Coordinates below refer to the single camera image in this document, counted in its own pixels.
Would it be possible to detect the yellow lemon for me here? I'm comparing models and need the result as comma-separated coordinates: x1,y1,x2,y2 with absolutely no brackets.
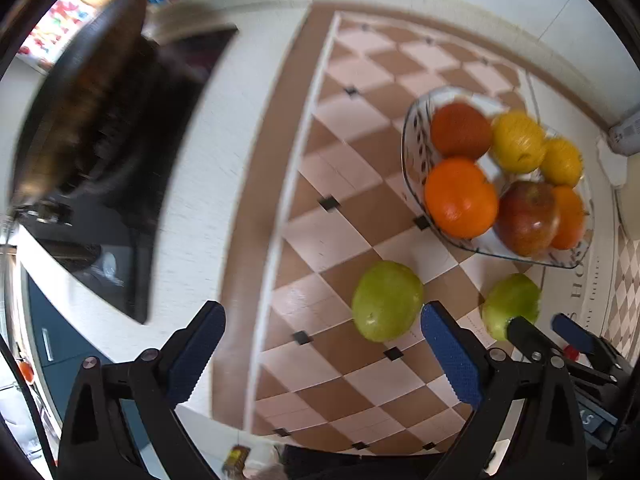
539,136,584,188
489,110,546,174

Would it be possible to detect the red green apple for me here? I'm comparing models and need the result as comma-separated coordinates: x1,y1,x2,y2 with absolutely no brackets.
494,181,560,257

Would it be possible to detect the dark orange fruit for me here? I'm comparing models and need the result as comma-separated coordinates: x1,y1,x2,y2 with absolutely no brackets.
431,102,494,160

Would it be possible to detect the large orange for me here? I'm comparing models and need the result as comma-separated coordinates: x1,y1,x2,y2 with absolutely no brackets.
424,157,499,240

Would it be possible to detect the grey printed package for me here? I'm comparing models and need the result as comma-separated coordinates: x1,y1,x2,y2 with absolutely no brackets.
608,110,640,156

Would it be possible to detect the blue cabinet door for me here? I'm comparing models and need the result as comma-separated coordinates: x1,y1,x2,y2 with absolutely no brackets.
27,274,151,451

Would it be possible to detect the checkered printed table mat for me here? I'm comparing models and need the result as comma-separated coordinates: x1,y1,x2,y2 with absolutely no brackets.
212,8,639,455

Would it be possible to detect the black cable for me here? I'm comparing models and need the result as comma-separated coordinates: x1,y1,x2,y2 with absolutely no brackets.
0,334,59,480

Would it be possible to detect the small red tomato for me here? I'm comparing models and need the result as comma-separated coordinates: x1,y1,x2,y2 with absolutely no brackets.
563,344,580,362

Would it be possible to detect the orange at bowl edge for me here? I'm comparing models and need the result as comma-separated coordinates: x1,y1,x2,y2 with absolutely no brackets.
551,185,586,250

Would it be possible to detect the black frying pan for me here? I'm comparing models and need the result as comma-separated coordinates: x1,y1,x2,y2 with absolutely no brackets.
8,0,157,210

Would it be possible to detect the black stove top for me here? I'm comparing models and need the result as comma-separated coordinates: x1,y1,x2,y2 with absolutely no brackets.
20,25,238,324

